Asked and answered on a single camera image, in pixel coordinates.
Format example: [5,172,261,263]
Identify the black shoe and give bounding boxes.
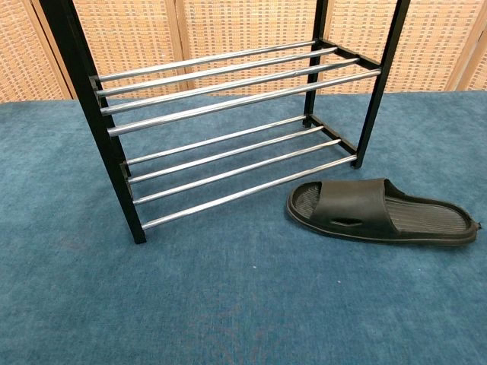
[285,177,485,249]

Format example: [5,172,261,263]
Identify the black and chrome shoe rack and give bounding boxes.
[39,0,410,246]

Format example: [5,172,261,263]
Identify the blue carpet table mat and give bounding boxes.
[0,90,487,365]

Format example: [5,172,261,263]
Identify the woven bamboo folding screen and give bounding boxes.
[0,0,487,104]

